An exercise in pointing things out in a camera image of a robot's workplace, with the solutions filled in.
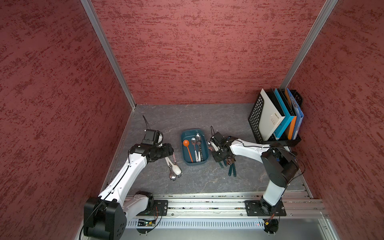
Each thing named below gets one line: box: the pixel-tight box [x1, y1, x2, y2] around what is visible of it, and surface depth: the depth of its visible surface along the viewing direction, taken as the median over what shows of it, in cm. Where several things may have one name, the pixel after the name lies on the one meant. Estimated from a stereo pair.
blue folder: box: [286, 87, 305, 140], surface depth 83 cm
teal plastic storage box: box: [181, 128, 210, 166], surface depth 97 cm
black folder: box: [265, 88, 286, 117], surface depth 85 cm
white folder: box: [258, 88, 286, 141], surface depth 85 cm
